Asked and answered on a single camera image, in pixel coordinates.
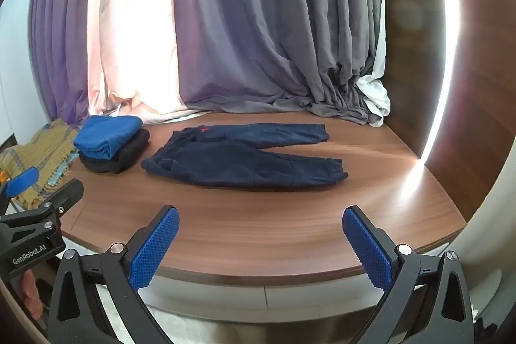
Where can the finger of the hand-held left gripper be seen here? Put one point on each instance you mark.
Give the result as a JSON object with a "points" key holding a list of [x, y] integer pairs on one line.
{"points": [[22, 182], [66, 197]]}

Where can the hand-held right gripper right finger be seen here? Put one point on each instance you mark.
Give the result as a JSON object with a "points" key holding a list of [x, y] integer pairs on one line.
{"points": [[369, 247]]}

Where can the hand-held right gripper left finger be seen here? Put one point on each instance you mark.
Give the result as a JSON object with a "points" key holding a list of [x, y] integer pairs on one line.
{"points": [[155, 247]]}

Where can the navy blue pants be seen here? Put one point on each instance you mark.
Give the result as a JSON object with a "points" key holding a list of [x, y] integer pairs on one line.
{"points": [[242, 162]]}

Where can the person's left hand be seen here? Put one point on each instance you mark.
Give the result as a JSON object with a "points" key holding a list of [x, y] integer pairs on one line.
{"points": [[32, 295]]}

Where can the yellow plaid blanket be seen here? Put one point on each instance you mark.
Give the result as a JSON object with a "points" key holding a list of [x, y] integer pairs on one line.
{"points": [[40, 150]]}

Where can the folded black garment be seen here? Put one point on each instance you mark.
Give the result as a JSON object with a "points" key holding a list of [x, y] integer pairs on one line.
{"points": [[121, 154]]}

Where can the folded blue garment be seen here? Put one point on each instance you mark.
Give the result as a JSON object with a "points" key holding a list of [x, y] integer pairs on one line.
{"points": [[107, 132]]}

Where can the narrow purple curtain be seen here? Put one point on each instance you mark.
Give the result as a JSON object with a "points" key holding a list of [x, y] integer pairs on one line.
{"points": [[60, 37]]}

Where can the white cloth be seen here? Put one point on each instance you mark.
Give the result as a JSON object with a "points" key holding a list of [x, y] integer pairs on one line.
{"points": [[377, 94]]}

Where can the grey purple curtain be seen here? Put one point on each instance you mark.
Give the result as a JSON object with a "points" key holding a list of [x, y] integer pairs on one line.
{"points": [[274, 17]]}

